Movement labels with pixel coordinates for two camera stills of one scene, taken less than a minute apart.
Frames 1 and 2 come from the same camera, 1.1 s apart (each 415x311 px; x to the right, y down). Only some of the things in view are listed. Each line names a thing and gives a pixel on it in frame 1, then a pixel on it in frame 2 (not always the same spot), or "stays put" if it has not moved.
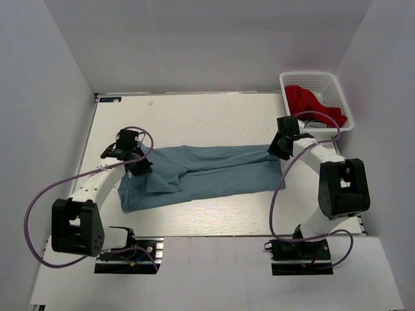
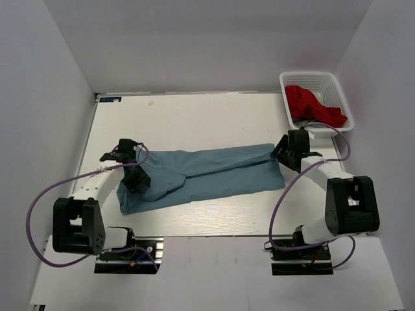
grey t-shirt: (311, 124) stays put
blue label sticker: (110, 99) stays put
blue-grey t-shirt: (181, 173) stays put
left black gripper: (144, 169) to (142, 179)
